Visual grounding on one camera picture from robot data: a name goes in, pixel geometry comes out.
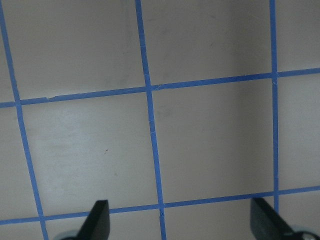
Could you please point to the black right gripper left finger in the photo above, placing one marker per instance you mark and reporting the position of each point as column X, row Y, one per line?
column 97, row 224

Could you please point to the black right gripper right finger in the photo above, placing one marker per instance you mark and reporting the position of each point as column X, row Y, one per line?
column 266, row 224

